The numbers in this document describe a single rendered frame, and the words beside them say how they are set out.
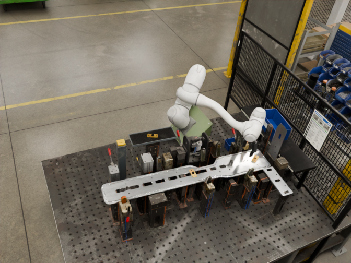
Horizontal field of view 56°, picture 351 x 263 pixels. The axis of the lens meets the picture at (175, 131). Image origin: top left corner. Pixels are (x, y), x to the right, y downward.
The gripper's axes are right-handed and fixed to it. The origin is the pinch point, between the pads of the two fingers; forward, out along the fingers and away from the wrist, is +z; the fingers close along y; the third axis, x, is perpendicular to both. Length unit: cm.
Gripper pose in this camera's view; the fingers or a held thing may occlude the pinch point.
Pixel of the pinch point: (247, 150)
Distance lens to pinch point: 275.2
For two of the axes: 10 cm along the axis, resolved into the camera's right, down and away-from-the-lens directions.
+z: -0.8, 7.4, 6.7
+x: 9.3, -1.8, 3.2
